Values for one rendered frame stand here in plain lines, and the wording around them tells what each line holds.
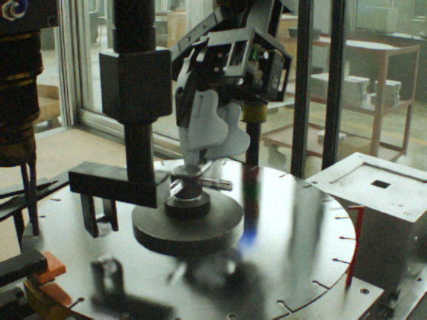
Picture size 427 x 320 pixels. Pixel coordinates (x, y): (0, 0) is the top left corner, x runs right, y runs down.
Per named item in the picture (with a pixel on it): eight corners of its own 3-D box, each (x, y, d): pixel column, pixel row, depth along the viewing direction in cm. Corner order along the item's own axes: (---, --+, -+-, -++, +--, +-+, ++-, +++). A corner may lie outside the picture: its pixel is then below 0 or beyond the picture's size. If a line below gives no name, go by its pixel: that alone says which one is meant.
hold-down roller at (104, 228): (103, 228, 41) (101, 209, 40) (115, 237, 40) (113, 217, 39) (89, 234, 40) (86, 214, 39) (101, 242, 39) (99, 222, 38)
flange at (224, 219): (230, 257, 39) (230, 232, 38) (113, 239, 42) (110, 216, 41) (252, 201, 49) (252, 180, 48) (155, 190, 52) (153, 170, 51)
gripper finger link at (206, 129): (205, 179, 42) (229, 84, 43) (164, 172, 46) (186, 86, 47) (227, 187, 44) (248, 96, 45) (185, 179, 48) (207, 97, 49)
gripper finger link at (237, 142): (226, 187, 44) (248, 96, 45) (184, 179, 48) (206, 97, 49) (245, 193, 46) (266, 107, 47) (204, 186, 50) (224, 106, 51)
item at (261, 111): (251, 113, 75) (252, 96, 74) (273, 119, 72) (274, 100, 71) (232, 119, 72) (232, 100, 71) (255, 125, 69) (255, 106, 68)
